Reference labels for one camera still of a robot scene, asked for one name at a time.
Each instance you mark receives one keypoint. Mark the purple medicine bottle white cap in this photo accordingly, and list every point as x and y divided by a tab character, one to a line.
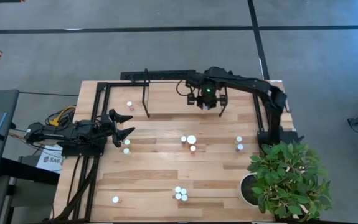
240	147
183	191

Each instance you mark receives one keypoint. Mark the orange medicine bottle white cap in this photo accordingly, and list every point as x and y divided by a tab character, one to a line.
239	139

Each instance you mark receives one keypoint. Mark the wooden shelf black metal legs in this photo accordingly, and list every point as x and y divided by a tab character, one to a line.
166	102

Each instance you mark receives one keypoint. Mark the green potted plant white pot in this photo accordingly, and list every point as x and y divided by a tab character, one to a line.
287	180

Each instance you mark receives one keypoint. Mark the brown medicine bottle white cap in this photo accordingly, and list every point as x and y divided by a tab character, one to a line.
183	138

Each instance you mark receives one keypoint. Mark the large orange medicine bottle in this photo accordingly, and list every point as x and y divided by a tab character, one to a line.
191	139

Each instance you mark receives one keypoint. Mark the black crossbar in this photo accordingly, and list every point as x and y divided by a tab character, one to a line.
29	172

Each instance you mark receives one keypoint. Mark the black perforated strip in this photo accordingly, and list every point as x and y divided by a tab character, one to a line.
166	74

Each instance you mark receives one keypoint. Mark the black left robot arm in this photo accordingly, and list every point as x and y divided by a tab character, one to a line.
57	133

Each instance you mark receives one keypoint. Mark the yellow medicine bottle white cap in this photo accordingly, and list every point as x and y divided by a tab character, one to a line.
177	189

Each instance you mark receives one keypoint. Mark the white printed paper sheet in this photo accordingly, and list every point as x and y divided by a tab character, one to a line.
49	164

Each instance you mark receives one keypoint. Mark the pink medicine bottle white cap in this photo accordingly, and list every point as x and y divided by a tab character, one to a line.
115	199
178	196
129	104

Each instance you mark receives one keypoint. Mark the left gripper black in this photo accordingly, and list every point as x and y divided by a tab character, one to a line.
105	130

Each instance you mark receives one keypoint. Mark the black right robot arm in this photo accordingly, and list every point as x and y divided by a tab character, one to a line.
247	84

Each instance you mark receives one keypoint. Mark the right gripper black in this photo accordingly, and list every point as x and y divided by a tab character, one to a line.
208	98

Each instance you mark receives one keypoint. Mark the red medicine bottle white cap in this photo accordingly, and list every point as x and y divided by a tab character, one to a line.
192	148
184	197

